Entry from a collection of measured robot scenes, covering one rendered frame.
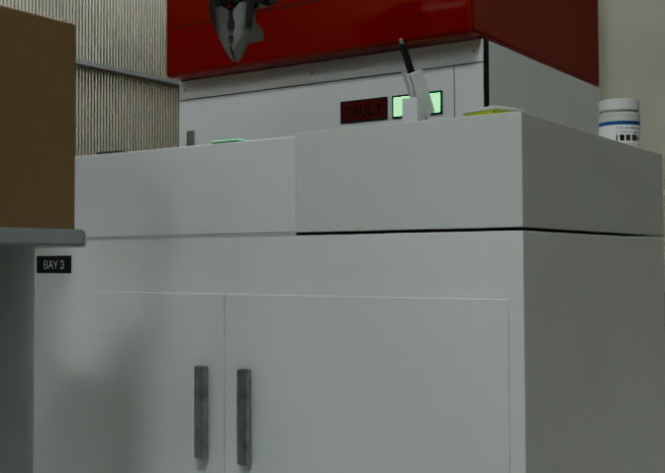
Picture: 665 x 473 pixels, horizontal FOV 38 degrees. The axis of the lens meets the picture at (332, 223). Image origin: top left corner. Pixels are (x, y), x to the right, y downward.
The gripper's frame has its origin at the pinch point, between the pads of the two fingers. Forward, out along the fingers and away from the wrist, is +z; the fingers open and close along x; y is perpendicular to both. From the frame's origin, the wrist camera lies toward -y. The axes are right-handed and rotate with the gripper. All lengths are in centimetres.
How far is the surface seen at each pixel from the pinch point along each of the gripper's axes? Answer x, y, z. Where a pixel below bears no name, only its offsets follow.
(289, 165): -13.9, -4.0, 18.9
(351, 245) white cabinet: -24.6, -4.0, 30.7
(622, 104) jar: -46, 51, 6
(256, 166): -7.9, -4.0, 18.7
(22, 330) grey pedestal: 4, -37, 41
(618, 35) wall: 242, 961, -218
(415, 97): -19.6, 23.4, 5.8
